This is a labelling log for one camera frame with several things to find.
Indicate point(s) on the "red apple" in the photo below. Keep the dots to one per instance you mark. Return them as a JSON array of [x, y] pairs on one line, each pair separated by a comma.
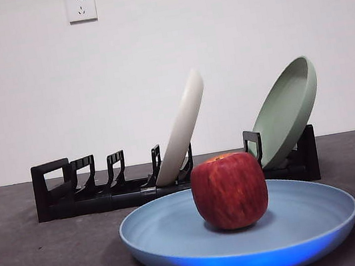
[[229, 192]]

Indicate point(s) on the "blue plate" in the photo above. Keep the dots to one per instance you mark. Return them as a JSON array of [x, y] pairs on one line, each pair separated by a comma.
[[187, 239]]

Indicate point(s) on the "white plate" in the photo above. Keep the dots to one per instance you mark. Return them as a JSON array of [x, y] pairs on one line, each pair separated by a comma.
[[183, 128]]

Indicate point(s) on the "green plate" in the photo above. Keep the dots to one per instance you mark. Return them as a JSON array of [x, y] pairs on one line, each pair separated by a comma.
[[284, 123]]

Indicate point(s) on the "black plate rack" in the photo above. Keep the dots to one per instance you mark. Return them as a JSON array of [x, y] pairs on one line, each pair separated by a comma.
[[91, 205]]

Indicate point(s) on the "white wall socket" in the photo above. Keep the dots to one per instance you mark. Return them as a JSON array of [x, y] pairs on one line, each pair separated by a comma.
[[81, 6]]

